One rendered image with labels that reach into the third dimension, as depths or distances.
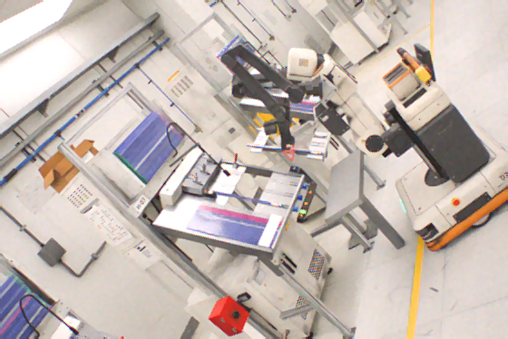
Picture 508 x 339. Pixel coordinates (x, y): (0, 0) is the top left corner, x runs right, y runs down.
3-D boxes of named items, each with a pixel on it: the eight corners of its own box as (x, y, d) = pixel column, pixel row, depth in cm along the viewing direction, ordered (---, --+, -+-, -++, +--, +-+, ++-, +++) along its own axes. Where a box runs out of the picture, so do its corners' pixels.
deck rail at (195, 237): (273, 257, 259) (273, 249, 255) (272, 260, 257) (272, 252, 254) (155, 228, 278) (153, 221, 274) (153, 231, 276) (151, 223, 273)
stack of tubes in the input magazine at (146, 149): (184, 137, 316) (155, 108, 309) (147, 183, 277) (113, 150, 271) (173, 146, 323) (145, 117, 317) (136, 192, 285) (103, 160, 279)
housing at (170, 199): (205, 166, 327) (204, 149, 319) (173, 213, 290) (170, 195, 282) (194, 164, 329) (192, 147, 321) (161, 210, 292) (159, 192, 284)
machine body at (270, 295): (337, 262, 343) (280, 205, 328) (314, 342, 290) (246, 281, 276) (275, 288, 383) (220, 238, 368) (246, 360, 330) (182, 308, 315)
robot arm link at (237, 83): (226, 87, 286) (226, 72, 289) (232, 98, 298) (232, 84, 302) (301, 76, 276) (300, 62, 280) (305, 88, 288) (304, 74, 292)
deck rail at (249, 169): (304, 182, 310) (305, 174, 306) (303, 184, 309) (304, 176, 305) (200, 162, 329) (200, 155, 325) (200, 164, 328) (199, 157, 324)
